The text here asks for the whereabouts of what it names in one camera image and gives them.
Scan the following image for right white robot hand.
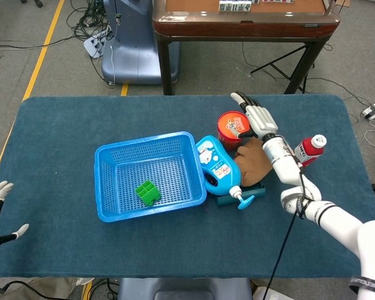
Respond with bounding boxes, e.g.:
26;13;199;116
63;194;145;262
230;91;279;140

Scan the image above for red cylindrical snack container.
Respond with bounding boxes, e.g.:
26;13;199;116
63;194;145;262
217;111;253;151

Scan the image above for green toy block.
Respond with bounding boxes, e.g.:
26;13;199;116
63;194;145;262
135;179;162;207

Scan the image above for blue perforated plastic basket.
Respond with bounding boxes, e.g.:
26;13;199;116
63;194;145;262
94;131;208;223

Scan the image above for brown plush toy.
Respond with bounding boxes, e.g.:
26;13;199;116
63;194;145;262
233;137;274;188

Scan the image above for red bottle white cap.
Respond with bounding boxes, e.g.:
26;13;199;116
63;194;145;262
293;134;328;168

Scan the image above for blue detergent pump bottle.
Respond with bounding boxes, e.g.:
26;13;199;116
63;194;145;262
195;134;256;211

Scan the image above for dark teal rectangular box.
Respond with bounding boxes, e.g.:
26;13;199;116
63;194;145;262
214;182;266;207

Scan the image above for brown mahjong table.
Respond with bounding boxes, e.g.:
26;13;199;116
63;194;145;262
152;0;341;96

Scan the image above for mahjong tile row green faces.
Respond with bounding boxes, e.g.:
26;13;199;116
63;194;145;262
218;0;253;13

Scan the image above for teal table cloth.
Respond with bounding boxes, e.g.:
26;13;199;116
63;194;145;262
0;95;375;279

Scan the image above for grey-blue robot torso base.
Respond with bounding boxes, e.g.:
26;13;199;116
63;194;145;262
117;277;254;300

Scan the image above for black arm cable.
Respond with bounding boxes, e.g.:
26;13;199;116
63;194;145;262
264;146;310;300

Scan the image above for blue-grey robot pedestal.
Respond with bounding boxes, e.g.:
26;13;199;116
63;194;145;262
101;0;181;85

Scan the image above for black cable bundle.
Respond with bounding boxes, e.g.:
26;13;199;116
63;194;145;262
65;0;119;41

